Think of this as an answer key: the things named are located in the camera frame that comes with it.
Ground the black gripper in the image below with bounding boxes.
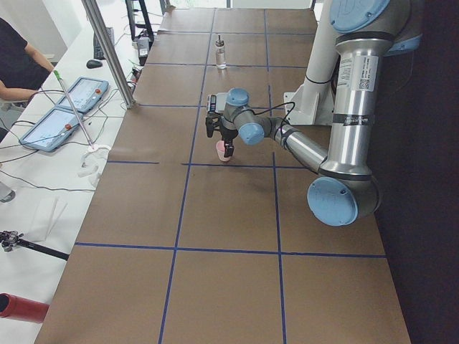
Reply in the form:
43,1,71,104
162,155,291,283
214,115,237,158

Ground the pink plastic cup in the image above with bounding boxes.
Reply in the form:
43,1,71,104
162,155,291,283
216,140,232,162

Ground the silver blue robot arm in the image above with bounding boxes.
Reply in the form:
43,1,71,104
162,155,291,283
205,1,425,226

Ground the silver digital kitchen scale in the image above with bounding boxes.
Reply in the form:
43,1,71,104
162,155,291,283
206,92,227,114

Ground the far blue teach pendant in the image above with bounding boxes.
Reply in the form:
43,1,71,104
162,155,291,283
67,77,109,115

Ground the blue teach pendant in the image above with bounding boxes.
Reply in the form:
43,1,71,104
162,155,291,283
67,77,109,115
19,107,79,153

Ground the black keyboard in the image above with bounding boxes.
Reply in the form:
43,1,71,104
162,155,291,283
93,27,115,60

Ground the black computer mouse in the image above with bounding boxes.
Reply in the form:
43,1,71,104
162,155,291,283
86,59,103,70

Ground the near blue teach pendant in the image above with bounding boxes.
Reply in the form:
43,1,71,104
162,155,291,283
19,107,79,153

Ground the thin metal reaching stick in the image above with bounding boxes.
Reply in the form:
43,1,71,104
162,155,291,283
53,70,96,153

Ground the person in black shirt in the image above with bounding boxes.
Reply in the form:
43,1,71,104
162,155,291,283
1,19,54,101

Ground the black tripod leg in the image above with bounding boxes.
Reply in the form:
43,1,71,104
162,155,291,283
1,231,69,261

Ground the red cylinder bottle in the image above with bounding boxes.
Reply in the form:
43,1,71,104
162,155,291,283
1,293,49,323

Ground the black camera cable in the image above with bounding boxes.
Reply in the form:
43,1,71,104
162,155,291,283
250,101,296,130

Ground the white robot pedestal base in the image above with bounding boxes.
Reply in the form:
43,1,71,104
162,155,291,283
284,1,338,125

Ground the aluminium frame post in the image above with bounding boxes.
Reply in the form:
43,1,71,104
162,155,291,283
82,0,136,109

